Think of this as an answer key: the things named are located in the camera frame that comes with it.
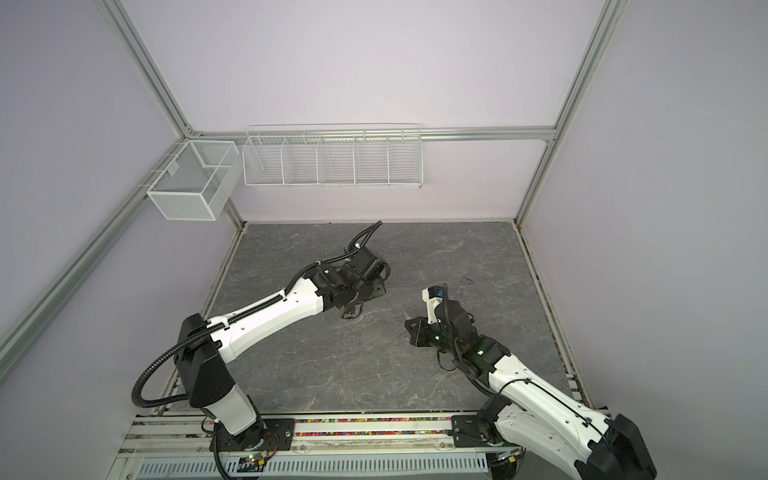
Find aluminium frame profiles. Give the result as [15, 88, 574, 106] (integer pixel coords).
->
[1, 1, 627, 379]

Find white vented cable duct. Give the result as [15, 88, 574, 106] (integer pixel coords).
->
[136, 452, 491, 479]

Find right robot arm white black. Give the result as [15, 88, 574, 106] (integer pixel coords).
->
[405, 286, 657, 479]

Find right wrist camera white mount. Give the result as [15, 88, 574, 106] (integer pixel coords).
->
[422, 285, 445, 324]

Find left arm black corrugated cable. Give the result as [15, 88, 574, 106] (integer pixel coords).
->
[130, 220, 384, 410]

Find white mesh box basket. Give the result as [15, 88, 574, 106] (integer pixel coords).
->
[147, 140, 243, 221]

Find long white wire basket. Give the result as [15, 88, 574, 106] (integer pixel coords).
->
[241, 123, 424, 189]

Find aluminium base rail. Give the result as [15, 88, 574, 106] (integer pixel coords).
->
[116, 409, 523, 460]

